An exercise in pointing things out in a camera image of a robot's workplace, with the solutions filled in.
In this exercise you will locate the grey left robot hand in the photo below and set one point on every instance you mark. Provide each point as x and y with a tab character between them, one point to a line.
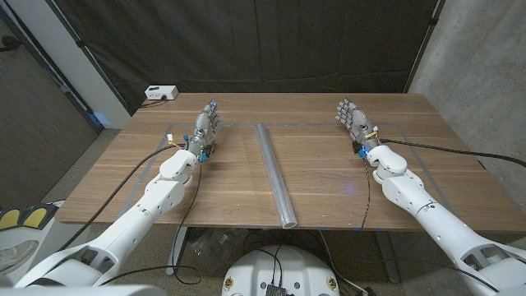
205	127

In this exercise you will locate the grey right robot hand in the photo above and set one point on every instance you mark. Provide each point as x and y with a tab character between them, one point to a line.
358	123

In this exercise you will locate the cling film roll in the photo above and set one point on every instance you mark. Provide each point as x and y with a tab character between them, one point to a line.
274	172

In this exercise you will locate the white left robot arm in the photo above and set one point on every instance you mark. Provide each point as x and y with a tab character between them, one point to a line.
135	214

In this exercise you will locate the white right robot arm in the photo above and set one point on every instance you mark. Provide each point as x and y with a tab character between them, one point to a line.
435	222

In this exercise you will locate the white power strip box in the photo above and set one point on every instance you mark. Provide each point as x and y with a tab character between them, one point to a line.
161	92

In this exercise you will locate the black fabric backdrop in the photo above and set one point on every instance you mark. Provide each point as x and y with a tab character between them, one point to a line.
255	45

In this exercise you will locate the black backdrop stand pole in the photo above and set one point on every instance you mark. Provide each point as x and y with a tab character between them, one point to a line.
427	33
86	49

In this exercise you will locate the clear plastic bag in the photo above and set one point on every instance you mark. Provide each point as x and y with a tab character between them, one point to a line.
213	248

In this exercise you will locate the grey table leg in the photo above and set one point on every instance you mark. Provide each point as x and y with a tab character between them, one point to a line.
386	257
176	251

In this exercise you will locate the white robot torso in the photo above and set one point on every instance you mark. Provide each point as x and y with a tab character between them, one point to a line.
263	271

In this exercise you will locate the black box on torso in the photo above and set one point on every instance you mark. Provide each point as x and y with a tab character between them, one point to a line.
276	290

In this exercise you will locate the white device with yellow pads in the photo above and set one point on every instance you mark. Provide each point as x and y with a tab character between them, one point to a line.
24	242

